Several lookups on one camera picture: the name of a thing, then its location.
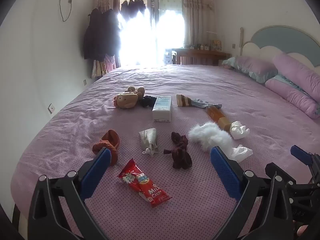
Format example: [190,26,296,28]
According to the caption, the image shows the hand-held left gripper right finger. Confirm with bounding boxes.
[210,146,295,240]

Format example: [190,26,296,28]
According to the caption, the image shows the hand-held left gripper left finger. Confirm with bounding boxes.
[27,147,112,240]

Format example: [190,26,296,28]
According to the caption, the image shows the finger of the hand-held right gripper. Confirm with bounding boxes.
[265,162,297,188]
[290,145,320,170]

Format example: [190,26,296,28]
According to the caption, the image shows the white tissue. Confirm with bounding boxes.
[229,121,250,140]
[229,144,254,163]

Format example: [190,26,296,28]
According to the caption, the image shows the dark red cloth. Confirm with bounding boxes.
[164,132,193,170]

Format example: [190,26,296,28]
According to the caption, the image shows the white cardboard box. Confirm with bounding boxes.
[152,95,173,123]

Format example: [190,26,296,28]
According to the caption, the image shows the person's right hand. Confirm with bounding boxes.
[293,222,315,240]

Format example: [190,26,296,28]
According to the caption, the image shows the orange brown sock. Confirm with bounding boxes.
[92,129,120,167]

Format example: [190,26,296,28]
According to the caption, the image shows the white fluffy cloth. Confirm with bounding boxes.
[187,122,234,155]

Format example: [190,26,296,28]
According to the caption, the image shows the bed with purple dotted sheet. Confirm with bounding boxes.
[11,64,320,240]

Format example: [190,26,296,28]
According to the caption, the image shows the red candy wrapper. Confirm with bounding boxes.
[117,158,172,208]

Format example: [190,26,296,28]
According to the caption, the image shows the purple pillow with blue frill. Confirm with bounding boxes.
[222,56,279,84]
[265,76,320,120]

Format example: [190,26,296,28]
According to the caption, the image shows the orange plastic bottle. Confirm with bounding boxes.
[205,105,232,132]

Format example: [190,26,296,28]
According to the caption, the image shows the beige crumpled paper bag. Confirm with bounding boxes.
[139,128,160,157]

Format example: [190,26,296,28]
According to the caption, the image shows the grey sock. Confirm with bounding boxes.
[191,98,222,109]

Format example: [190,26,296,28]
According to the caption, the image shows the brown plush toy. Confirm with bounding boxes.
[114,86,146,110]

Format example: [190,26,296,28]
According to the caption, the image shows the brown striped sock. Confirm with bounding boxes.
[176,94,193,107]

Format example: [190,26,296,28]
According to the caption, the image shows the black scrunchie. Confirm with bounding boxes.
[139,95,157,108]

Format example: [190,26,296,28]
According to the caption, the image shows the purple bolster pillow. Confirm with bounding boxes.
[272,52,320,103]

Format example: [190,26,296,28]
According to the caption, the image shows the floral hanging cloth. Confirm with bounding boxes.
[90,54,117,78]

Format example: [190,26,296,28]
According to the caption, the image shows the blue and white headboard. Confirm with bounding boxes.
[240,25,320,68]

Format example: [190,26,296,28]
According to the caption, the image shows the wooden desk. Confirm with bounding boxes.
[171,48,232,66]

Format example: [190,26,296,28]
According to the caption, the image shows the white plastic stool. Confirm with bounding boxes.
[164,49,178,65]

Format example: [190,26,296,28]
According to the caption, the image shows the dark hanging coat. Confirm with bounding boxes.
[83,7,105,62]
[102,9,122,58]

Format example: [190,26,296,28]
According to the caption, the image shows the sliding glass balcony door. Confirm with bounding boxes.
[114,0,186,68]

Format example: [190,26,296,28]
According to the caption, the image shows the black wall cable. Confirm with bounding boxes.
[59,0,73,22]

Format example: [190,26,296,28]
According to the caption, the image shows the dark clothes on balcony rail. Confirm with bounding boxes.
[121,0,147,18]

